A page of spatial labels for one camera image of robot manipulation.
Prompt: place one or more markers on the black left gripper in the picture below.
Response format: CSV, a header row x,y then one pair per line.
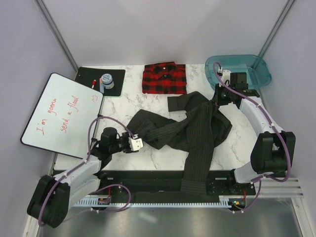
x,y
125,135

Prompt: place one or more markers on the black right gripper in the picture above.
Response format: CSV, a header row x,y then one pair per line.
x,y
218,101

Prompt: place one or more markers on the dark grey pinstripe shirt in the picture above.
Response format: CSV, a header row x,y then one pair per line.
x,y
203,129

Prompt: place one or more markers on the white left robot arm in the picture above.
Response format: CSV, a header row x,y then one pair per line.
x,y
55,195

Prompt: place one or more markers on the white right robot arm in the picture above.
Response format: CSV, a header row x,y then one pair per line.
x,y
272,154

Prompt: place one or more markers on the teal transparent plastic bin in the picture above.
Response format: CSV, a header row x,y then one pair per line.
x,y
255,68

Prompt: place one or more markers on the blue pink eraser stick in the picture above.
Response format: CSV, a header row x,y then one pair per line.
x,y
101,86

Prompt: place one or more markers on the red black plaid shirt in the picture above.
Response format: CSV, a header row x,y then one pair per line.
x,y
164,78

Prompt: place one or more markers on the black mat green edge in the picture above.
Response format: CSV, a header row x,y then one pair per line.
x,y
85,76

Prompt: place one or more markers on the white whiteboard with red writing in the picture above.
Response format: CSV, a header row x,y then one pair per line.
x,y
62,120

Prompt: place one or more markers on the small blue white jar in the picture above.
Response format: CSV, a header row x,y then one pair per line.
x,y
107,81

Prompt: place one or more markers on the red whiteboard marker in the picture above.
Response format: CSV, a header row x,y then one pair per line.
x,y
93,84

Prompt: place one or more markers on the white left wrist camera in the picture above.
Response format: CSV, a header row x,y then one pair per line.
x,y
136,143

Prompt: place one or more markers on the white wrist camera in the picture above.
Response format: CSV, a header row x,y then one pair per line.
x,y
224,76
136,143

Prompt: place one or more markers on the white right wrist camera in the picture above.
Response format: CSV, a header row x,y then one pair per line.
x,y
224,76

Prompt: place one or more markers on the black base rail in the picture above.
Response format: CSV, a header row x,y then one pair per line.
x,y
166,185

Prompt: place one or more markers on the light blue cable duct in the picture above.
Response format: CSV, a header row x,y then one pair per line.
x,y
102,202

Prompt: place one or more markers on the aluminium frame post right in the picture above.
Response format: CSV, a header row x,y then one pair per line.
x,y
276,27

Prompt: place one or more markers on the aluminium frame post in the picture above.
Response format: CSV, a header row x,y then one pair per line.
x,y
53,26
276,27

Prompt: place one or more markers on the aluminium frame post left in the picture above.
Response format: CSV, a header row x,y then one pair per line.
x,y
53,26

